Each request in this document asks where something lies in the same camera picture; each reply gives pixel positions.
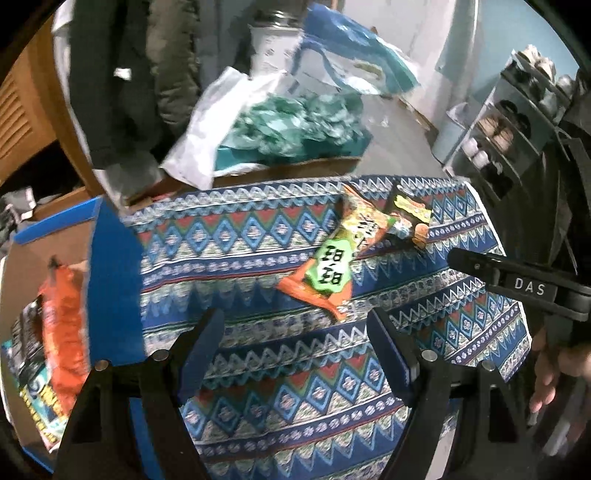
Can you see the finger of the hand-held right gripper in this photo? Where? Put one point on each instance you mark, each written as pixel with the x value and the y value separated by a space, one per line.
pixel 475 267

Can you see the orange packet with green label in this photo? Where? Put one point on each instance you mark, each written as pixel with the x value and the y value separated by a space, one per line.
pixel 332 272

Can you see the white plastic bag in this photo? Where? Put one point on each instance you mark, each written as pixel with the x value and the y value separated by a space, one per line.
pixel 203 134

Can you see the white canister with metal lid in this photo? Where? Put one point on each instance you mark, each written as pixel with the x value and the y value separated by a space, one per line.
pixel 274 41

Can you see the black jacket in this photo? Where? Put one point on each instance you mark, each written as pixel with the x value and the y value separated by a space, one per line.
pixel 115 83

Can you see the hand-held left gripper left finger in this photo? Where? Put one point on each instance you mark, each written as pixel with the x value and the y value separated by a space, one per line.
pixel 203 350

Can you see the person's right hand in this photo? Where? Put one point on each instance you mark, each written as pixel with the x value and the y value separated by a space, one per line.
pixel 551 383

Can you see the teal cardboard box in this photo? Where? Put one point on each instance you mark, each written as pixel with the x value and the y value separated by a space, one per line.
pixel 240 161

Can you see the blue cardboard box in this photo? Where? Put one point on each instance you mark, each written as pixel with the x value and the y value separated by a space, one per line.
pixel 115 286

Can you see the grey shoe rack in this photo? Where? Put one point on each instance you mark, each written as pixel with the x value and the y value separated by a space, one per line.
pixel 508 124

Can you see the large orange snack bag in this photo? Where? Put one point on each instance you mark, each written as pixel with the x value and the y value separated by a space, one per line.
pixel 64 332

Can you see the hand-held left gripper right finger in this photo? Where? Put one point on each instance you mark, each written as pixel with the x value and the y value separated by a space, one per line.
pixel 388 346

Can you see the olive jacket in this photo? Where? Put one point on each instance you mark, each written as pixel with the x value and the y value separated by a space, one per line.
pixel 178 60

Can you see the black and blue snack packet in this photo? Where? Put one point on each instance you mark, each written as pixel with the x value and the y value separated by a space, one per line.
pixel 32 374

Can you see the light blue bin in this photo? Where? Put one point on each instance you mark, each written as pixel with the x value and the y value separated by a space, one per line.
pixel 450 138

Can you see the pile of teal plastic bags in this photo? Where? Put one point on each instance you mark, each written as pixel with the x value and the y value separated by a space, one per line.
pixel 300 120

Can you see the dark packet with yellow label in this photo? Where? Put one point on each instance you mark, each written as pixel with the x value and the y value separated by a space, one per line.
pixel 406 212

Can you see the blue and white shopping bag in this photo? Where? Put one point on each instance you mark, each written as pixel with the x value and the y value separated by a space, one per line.
pixel 351 50

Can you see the blue patterned tablecloth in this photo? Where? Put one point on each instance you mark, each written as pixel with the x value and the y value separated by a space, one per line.
pixel 258 258

